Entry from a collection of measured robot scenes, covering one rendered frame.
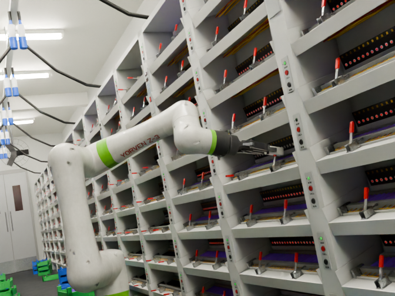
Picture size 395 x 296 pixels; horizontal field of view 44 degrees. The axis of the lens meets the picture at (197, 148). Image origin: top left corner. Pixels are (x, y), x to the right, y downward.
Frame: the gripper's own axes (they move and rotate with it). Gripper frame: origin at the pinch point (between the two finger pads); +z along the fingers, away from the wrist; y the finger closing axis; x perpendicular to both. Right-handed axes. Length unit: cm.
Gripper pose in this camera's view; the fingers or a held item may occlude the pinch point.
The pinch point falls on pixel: (274, 151)
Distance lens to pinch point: 186.8
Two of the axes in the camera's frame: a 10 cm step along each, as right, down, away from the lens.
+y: 3.8, -1.8, -9.1
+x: 0.4, -9.8, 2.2
